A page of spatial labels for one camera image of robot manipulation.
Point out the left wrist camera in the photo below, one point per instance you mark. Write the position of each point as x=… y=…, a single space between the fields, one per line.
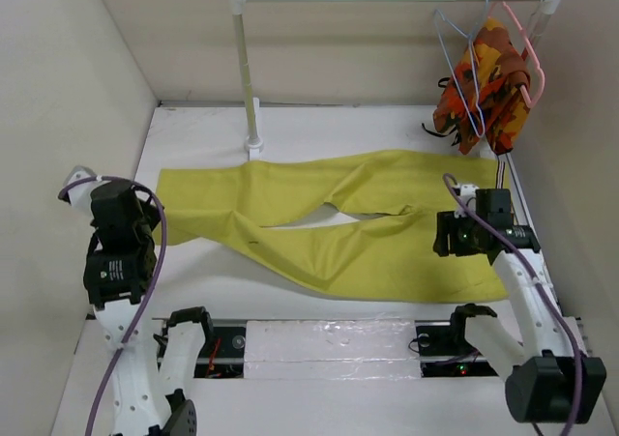
x=77 y=189

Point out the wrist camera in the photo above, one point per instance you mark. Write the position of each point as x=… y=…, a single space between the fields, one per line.
x=467 y=195
x=77 y=189

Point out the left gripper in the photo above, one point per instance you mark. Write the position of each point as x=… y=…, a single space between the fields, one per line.
x=154 y=210

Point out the orange camouflage garment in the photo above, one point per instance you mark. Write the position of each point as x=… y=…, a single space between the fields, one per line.
x=482 y=98

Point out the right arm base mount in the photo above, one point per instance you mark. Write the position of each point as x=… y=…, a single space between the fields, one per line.
x=442 y=356

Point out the yellow-green trousers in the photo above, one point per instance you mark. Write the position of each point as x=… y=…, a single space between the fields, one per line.
x=359 y=227

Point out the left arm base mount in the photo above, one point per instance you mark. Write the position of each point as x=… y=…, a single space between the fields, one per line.
x=223 y=356

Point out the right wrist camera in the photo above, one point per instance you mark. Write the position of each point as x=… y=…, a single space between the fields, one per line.
x=467 y=195

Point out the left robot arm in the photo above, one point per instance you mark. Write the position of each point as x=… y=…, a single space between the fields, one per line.
x=149 y=370

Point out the pink plastic hanger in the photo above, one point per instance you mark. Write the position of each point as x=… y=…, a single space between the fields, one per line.
x=524 y=49

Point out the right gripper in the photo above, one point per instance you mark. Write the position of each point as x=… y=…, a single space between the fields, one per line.
x=447 y=222

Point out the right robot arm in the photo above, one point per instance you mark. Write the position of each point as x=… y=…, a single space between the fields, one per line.
x=547 y=377

